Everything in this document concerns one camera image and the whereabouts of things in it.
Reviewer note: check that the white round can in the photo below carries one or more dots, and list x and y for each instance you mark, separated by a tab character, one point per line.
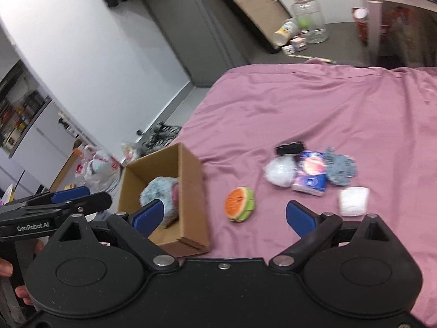
285	32

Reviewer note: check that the black cloth toy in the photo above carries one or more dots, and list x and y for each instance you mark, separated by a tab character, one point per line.
289	148

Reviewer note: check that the pale blue round pouch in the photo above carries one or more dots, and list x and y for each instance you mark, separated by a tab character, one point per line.
279	174

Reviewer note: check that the blue-grey knitted cloth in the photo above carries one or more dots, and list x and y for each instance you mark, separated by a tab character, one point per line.
341	169

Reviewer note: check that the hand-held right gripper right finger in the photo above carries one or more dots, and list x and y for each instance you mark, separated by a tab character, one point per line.
300	217

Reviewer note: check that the white crinkly plastic packet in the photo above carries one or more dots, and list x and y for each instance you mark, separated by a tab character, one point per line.
353	201

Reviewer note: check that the person's left hand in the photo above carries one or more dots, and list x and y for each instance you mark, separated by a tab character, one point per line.
5	268

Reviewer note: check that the burger plush toy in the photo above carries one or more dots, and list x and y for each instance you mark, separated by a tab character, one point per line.
239	205

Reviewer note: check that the large white plastic bag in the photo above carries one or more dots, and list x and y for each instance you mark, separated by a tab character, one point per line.
97	170

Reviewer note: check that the small clear plastic bag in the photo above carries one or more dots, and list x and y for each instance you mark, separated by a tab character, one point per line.
131	152

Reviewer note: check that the brown cardboard box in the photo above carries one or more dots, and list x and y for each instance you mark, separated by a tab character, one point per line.
191	191

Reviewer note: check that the white shelf cabinet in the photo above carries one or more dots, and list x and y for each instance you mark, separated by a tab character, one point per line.
20	116

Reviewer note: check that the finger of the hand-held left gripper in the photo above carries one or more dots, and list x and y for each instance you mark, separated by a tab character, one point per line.
94	201
70	194

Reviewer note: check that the red container white lid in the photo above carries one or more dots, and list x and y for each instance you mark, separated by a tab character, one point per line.
360	24

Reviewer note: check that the pink bed sheet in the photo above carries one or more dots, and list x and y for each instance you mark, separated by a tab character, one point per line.
307	109

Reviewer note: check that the small white boxes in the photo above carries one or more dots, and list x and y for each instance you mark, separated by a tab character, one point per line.
295	45

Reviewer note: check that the grey sneaker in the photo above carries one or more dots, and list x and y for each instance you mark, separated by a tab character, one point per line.
167	130
155	145

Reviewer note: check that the leaning dark board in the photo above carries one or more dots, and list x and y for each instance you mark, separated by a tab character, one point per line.
245	0

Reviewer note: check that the grey wardrobe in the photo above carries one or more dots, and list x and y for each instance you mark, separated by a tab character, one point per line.
191	41

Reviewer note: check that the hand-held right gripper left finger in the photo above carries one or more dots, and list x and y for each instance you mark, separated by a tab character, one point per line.
148	217

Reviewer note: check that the striped straw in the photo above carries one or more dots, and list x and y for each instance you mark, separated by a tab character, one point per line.
307	57

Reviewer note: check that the fluffy grey-blue plush toy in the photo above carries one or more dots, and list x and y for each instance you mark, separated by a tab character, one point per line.
160	189

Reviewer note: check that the dark grey bedside platform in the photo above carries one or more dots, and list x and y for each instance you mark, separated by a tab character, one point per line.
341	41

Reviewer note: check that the clear plastic water jar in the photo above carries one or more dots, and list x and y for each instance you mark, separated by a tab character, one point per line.
310	17

